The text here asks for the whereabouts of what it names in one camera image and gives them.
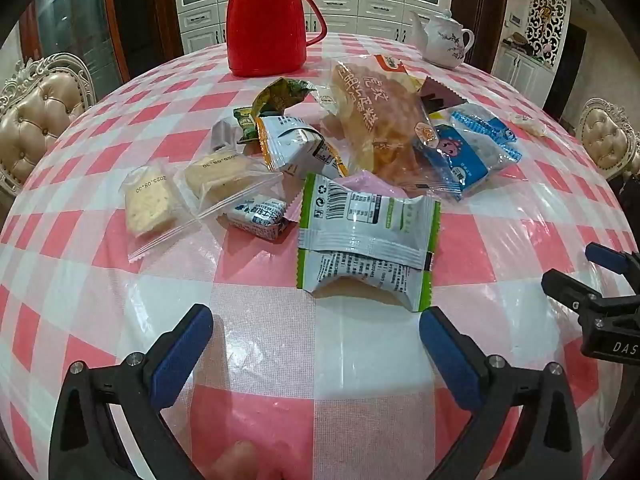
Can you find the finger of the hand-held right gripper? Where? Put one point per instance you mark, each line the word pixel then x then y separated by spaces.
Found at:
pixel 607 258
pixel 570 287

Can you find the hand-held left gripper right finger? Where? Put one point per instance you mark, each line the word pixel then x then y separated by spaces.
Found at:
pixel 447 355

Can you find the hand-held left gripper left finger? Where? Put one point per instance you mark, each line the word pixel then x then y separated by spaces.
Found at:
pixel 182 355

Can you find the clear cracker packet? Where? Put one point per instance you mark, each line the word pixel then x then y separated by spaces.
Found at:
pixel 220 180
pixel 147 205

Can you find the blue white milk candy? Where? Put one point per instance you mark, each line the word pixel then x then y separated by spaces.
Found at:
pixel 260 216

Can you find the green snack packet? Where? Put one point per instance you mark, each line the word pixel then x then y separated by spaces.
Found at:
pixel 280 95

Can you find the beige tufted carved chair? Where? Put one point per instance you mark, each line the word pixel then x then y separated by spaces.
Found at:
pixel 607 137
pixel 35 120

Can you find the pink checkered tablecloth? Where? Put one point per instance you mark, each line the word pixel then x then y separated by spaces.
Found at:
pixel 320 360

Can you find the white green-edged snack packet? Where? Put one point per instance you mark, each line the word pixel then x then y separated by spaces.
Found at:
pixel 360 240

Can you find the small white candy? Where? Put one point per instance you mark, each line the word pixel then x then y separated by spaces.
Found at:
pixel 530 125

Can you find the blue white striped packet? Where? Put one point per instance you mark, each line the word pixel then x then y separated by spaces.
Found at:
pixel 492 137

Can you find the blue cartoon snack packet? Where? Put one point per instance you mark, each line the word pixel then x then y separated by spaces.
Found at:
pixel 450 160

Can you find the pink snack packet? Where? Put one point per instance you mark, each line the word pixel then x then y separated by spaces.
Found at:
pixel 367 180

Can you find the low white cabinet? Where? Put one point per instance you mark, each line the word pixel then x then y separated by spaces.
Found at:
pixel 522 72

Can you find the small brown silver packet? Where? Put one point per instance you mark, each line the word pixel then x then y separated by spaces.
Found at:
pixel 224 135

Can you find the dark brown snack packet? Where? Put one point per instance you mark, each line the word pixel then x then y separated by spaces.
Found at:
pixel 440 95

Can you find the small green candy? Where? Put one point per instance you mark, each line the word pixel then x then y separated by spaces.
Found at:
pixel 245 125

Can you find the orange-yellow and white snack packet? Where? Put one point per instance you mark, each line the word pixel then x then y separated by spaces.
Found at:
pixel 292 142

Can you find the large clear cake packet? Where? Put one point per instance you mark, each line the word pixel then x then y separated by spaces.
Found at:
pixel 380 115

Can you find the white carved lattice screen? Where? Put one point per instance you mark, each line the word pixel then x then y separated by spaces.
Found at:
pixel 550 15

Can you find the white floral teapot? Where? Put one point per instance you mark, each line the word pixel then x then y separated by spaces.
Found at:
pixel 442 40

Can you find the dark wooden door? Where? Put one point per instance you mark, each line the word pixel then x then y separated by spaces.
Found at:
pixel 480 15

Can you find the red thermos jug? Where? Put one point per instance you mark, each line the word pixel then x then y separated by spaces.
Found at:
pixel 265 25

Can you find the glass door with wooden frame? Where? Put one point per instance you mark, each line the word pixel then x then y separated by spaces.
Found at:
pixel 80 15

